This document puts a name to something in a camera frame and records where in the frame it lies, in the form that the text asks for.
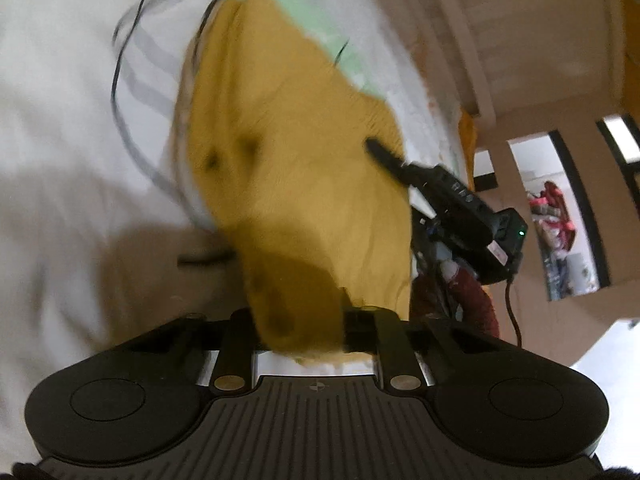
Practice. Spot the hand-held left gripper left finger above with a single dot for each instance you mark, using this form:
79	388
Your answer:
235	340

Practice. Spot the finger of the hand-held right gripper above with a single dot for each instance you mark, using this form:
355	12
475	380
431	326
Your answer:
390	157

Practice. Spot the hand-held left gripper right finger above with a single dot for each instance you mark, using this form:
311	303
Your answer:
370	330

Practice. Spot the mustard yellow knit sweater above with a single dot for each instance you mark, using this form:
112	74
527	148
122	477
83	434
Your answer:
300	185

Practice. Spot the person's right forearm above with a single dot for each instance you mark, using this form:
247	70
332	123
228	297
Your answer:
475	305

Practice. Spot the pile of colourful clothes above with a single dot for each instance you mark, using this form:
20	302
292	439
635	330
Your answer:
555	230

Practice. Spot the mustard yellow bed cloth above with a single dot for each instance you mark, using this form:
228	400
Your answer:
467	140

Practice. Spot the white leaf-printed bed sheet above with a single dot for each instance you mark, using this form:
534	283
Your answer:
60	85

